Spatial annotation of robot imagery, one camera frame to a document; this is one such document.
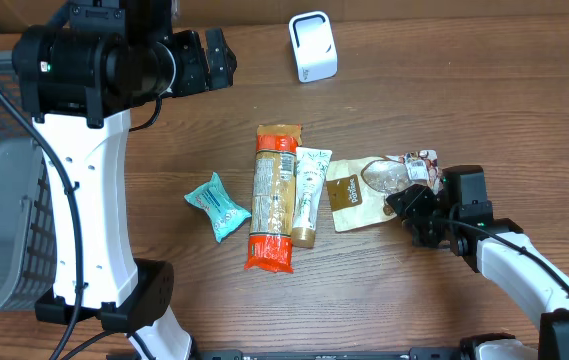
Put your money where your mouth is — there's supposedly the orange spaghetti packet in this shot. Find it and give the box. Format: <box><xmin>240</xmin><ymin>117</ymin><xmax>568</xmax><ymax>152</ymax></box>
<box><xmin>245</xmin><ymin>124</ymin><xmax>302</xmax><ymax>273</ymax></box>

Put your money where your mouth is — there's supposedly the grey plastic mesh basket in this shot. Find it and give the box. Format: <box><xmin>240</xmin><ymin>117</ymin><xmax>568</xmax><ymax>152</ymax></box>
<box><xmin>0</xmin><ymin>104</ymin><xmax>56</xmax><ymax>311</ymax></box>

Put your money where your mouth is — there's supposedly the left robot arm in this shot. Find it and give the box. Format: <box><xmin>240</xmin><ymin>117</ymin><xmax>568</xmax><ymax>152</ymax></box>
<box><xmin>12</xmin><ymin>0</ymin><xmax>237</xmax><ymax>359</ymax></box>

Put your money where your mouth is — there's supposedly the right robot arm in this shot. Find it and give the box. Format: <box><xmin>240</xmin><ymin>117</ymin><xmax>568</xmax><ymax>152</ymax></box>
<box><xmin>386</xmin><ymin>165</ymin><xmax>569</xmax><ymax>359</ymax></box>

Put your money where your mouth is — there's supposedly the white barcode scanner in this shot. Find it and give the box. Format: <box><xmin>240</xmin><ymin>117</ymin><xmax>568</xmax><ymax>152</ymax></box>
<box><xmin>288</xmin><ymin>11</ymin><xmax>338</xmax><ymax>83</ymax></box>

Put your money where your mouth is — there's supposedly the beige bread snack pouch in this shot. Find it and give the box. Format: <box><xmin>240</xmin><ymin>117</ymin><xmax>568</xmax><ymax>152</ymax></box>
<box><xmin>326</xmin><ymin>149</ymin><xmax>443</xmax><ymax>232</ymax></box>

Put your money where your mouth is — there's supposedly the teal wet wipes pack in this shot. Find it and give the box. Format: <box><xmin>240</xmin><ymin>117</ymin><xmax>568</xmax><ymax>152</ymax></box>
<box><xmin>184</xmin><ymin>172</ymin><xmax>251</xmax><ymax>243</ymax></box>

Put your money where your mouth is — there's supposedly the white cream tube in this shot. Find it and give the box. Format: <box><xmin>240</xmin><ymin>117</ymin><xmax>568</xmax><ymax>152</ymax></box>
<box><xmin>291</xmin><ymin>147</ymin><xmax>332</xmax><ymax>248</ymax></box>

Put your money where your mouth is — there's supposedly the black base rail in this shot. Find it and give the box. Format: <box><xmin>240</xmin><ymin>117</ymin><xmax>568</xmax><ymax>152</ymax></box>
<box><xmin>108</xmin><ymin>347</ymin><xmax>553</xmax><ymax>360</ymax></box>

